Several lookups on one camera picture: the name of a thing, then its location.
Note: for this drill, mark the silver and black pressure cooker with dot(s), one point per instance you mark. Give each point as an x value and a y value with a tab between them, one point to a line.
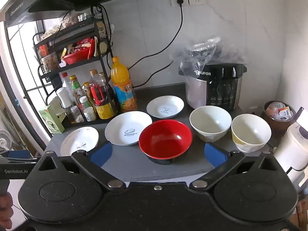
221	91

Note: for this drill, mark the white cap jar green label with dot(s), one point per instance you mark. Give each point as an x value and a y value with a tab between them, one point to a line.
84	102

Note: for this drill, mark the red and black bowl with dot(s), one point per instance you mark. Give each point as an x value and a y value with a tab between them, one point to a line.
163	142

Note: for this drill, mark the clear bag of dry food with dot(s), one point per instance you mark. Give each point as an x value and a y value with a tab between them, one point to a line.
50	32

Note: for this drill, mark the small white jar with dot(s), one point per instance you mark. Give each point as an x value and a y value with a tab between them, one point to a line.
89	114

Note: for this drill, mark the clear plastic bag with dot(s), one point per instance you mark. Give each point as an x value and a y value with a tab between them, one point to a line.
204	50

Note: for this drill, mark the black power plug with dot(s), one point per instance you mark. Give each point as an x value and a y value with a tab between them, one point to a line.
180	2

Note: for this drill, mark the white plate with script print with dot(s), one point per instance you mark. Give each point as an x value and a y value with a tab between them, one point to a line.
120	127

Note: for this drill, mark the white top oil sprayer bottle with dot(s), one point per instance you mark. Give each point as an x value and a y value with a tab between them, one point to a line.
63	96

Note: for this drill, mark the orange juice bottle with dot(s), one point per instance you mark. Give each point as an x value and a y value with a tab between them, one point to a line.
120	77

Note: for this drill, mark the clear jar of snacks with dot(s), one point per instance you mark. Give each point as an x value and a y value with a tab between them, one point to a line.
49	62

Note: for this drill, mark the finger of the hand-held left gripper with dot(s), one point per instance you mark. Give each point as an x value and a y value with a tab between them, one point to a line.
14	154

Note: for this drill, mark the yellow cap bottle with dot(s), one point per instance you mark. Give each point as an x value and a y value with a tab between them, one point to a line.
87	89

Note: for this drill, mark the black range hood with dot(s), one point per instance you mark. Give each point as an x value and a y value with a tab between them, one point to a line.
48	0

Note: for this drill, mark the clear bottle with red cap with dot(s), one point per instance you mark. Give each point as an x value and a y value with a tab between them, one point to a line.
66	81

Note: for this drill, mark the red plastic basket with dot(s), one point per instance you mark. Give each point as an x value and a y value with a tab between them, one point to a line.
77	56

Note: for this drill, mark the green label sauce bottle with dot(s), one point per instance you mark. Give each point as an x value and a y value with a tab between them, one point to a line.
77	89

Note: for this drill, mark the cream bowl with patterned side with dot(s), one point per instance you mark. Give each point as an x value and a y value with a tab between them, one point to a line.
250	130

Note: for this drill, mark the white tissue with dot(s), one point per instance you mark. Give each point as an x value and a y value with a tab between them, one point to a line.
56	107

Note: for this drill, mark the white fan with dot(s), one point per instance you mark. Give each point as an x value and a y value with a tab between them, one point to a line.
4	139

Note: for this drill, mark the red snack packet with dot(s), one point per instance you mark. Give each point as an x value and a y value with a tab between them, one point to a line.
91	49

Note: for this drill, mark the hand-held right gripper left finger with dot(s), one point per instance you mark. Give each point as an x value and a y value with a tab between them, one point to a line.
103	152

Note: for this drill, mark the white plate with flower print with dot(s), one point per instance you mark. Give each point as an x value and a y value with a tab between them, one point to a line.
77	139

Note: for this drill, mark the plain white bowl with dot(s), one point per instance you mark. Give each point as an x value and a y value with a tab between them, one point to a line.
209	122

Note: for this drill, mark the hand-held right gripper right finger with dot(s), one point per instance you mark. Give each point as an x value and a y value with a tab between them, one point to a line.
214	154

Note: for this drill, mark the small glass spice jar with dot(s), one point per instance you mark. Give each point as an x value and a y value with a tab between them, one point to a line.
76	115

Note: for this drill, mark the black window grille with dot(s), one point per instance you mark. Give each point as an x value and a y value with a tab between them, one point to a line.
24	97

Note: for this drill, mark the person's left hand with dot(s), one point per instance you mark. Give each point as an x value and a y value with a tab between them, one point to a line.
4	204

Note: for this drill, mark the brown waste bin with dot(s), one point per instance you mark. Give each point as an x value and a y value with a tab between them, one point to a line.
272	122

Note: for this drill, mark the green cardboard box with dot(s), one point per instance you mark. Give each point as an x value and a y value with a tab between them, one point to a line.
51	122

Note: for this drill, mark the black metal shelf rack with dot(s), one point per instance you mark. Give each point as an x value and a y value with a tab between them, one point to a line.
72	27

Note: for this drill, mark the small white plate crossed print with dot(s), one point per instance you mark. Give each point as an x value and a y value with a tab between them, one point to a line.
166	105

